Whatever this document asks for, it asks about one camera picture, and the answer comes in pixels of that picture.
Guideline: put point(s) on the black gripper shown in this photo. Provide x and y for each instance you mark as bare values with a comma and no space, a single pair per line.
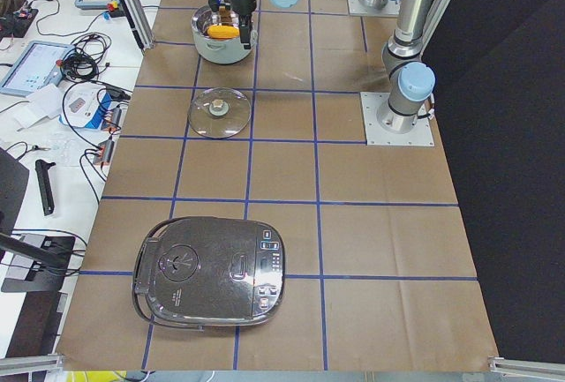
243,5

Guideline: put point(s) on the yellow toy corn cob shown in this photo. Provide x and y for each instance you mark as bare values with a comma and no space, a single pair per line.
222,32

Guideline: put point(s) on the glass pot lid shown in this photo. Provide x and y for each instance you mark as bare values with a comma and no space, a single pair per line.
219,113

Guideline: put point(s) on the pale green electric pot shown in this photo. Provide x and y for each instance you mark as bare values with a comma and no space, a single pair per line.
216,51

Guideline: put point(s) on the blue white box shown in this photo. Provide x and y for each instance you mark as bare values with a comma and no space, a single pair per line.
85,106

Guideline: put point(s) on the blue teach pendant near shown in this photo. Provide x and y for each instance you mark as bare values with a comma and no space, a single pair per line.
37,67

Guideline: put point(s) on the black bar tool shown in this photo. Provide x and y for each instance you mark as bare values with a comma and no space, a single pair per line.
42,168

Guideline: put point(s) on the dark rice cooker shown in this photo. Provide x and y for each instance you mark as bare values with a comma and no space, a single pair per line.
198,271

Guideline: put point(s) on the aluminium frame post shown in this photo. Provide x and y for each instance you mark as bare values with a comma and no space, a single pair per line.
138,23

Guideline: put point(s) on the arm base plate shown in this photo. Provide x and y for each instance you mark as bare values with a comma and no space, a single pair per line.
384,127

